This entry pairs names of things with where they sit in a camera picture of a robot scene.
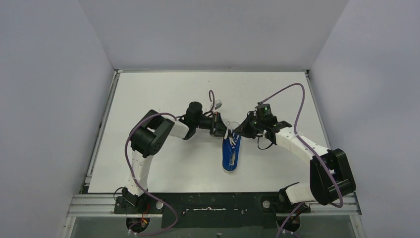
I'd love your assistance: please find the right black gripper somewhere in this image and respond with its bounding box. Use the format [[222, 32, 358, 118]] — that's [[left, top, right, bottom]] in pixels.
[[234, 111, 265, 139]]

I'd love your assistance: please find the blue canvas sneaker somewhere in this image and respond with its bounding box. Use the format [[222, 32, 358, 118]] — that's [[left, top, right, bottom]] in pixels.
[[222, 133, 242, 173]]

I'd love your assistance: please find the white shoelace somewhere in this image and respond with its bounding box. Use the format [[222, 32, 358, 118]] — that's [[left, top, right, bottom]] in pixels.
[[223, 121, 240, 149]]

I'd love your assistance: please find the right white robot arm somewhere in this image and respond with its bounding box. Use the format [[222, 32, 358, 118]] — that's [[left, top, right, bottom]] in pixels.
[[233, 114, 356, 212]]

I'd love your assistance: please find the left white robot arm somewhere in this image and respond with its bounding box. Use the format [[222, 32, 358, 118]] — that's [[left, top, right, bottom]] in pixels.
[[122, 102, 232, 212]]

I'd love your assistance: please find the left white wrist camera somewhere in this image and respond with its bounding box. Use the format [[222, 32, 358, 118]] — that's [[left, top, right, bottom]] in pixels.
[[213, 100, 222, 110]]

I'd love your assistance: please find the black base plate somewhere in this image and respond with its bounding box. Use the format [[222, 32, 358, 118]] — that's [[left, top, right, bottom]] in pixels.
[[113, 191, 310, 229]]

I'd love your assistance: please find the aluminium frame rail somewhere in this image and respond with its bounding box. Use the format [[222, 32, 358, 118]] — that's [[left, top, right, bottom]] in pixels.
[[66, 193, 362, 217]]

